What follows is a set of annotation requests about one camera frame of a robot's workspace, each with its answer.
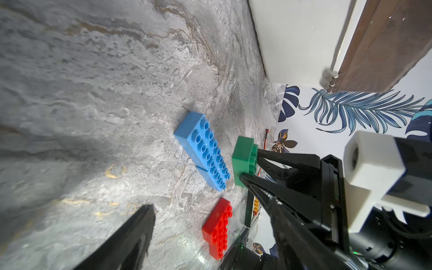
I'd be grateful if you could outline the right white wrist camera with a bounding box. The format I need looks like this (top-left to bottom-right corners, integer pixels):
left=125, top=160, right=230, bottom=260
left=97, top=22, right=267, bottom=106
left=343, top=131, right=432, bottom=233

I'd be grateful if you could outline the brown lid storage box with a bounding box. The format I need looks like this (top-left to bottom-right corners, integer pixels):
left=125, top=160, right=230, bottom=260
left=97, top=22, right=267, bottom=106
left=249, top=1, right=432, bottom=93

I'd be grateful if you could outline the green lego brick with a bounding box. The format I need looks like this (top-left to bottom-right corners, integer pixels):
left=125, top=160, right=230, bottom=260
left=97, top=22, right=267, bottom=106
left=232, top=136, right=258, bottom=188

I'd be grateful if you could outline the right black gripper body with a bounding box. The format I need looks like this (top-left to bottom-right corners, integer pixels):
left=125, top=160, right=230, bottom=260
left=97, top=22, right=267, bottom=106
left=270, top=155, right=350, bottom=270

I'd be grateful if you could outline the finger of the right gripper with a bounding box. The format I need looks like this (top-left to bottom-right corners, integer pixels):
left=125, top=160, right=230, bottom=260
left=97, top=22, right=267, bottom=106
left=240, top=173, right=324, bottom=231
left=257, top=149, right=321, bottom=182

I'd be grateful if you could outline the red lego brick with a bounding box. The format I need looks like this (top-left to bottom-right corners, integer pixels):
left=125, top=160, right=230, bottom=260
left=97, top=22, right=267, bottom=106
left=209, top=235, right=227, bottom=261
left=201, top=198, right=233, bottom=245

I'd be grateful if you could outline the black abacus tray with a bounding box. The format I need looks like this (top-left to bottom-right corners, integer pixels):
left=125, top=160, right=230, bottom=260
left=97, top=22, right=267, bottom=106
left=244, top=191, right=255, bottom=228

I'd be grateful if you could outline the blue lego brick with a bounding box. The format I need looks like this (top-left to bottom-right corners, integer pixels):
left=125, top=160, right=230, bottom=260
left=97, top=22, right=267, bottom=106
left=196, top=166, right=226, bottom=192
left=174, top=111, right=231, bottom=181

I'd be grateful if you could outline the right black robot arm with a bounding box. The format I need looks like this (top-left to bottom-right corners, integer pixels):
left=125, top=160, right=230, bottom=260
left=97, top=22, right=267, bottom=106
left=232, top=132, right=432, bottom=270

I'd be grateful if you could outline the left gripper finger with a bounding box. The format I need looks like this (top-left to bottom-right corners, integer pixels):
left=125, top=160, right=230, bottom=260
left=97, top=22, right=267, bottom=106
left=75, top=204, right=156, bottom=270

